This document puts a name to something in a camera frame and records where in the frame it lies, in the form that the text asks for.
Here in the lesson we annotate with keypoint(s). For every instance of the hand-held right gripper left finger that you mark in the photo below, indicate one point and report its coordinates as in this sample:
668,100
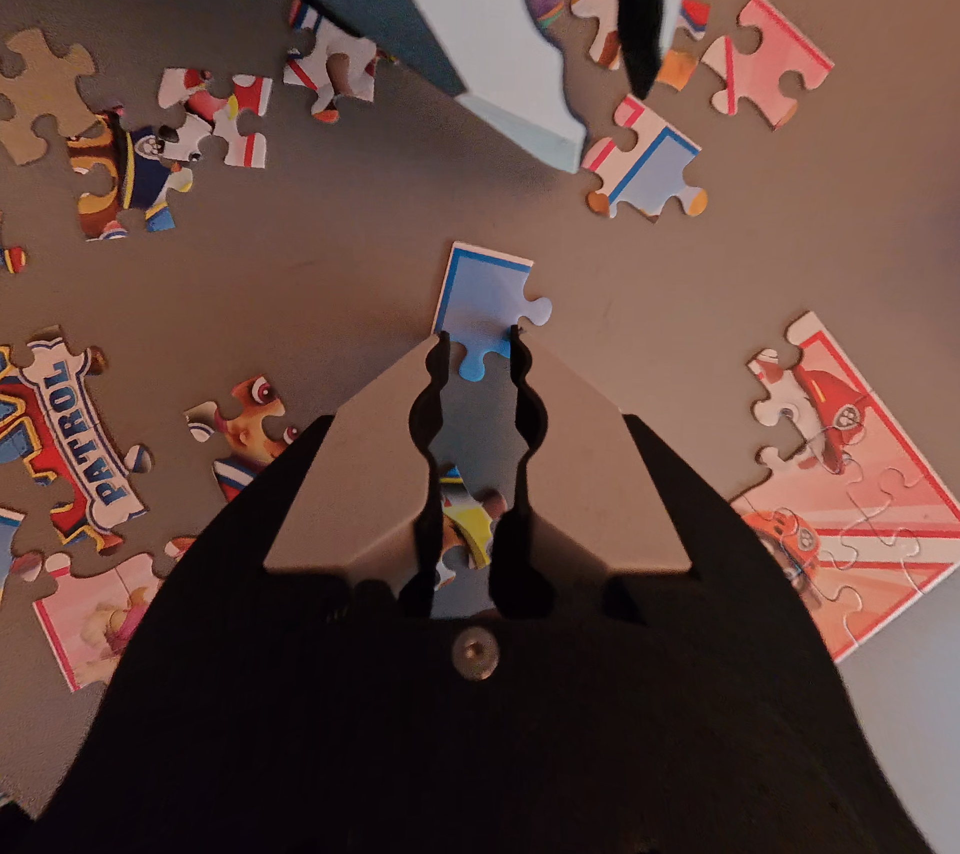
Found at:
352,487

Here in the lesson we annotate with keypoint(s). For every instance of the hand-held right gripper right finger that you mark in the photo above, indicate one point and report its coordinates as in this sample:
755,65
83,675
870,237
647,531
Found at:
600,487

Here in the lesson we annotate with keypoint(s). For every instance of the yellow helmet dog puzzle piece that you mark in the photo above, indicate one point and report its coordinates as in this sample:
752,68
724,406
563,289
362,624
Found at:
469,517

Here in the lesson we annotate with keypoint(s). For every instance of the pink red striped puzzle piece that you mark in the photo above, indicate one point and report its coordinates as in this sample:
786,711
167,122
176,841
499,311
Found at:
765,59

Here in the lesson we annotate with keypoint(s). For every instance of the plain blue puzzle piece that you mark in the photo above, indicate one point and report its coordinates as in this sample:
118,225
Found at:
480,292

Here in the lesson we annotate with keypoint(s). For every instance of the red border dog puzzle section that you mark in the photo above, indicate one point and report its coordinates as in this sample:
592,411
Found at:
862,494

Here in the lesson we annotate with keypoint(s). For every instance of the pink dog puzzle piece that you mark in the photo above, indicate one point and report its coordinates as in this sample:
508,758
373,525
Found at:
97,621

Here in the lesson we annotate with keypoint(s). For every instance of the blue paw print puzzle section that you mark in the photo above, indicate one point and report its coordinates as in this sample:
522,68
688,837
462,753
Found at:
11,260

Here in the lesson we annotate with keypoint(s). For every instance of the grey desk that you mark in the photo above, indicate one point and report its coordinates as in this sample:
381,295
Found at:
337,254

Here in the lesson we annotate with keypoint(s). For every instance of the white orange puzzle piece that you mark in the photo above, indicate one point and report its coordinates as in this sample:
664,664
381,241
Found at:
596,33

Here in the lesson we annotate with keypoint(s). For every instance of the white dog red striped puzzle piece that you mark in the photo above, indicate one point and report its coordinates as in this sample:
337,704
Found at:
337,59

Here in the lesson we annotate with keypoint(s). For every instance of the orange dog eyes puzzle piece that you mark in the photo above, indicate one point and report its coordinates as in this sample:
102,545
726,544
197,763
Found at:
247,427

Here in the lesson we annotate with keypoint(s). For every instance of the blue white red striped puzzle piece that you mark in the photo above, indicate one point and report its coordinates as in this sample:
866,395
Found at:
645,164

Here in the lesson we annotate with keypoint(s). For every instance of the red blue logo puzzle section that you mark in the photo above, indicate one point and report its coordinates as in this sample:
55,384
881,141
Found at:
67,419

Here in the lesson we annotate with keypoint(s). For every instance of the plain brown cardboard puzzle piece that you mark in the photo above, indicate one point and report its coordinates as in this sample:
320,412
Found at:
45,89

